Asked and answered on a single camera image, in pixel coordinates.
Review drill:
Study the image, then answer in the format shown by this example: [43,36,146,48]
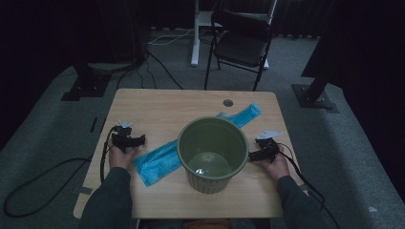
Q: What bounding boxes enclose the thin black floor cables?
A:
[116,47,184,91]

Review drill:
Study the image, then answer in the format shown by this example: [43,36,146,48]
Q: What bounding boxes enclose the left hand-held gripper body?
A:
[111,119,138,153]

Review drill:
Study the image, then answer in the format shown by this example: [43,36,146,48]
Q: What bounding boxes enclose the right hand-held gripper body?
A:
[255,129,284,162]

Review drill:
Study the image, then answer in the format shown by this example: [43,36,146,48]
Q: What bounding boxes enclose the person's right hand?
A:
[254,144,291,181]

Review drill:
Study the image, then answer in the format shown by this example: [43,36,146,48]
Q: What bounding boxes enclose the green plastic bin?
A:
[176,115,250,195]

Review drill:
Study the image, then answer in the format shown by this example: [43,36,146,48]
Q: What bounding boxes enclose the black folding chair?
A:
[203,10,275,93]

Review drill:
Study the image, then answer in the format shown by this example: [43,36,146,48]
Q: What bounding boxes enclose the grey round stand base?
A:
[87,61,138,73]

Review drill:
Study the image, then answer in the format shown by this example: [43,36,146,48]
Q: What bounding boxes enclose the person's left hand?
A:
[108,146,139,171]

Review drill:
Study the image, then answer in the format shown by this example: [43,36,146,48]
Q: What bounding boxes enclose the long black looped cable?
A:
[2,156,94,219]

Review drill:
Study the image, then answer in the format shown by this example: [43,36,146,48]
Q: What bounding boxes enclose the black square stand base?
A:
[60,61,113,102]
[291,75,340,114]

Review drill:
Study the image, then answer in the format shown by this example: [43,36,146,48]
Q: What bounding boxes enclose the white cable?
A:
[146,28,196,46]

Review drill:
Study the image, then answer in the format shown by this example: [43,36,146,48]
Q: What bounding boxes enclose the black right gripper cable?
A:
[276,142,342,229]

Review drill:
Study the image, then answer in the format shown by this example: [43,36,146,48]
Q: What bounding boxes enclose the blue plastic bag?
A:
[133,102,263,188]

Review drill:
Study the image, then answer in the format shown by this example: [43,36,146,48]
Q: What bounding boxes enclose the black curtain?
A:
[139,0,338,39]

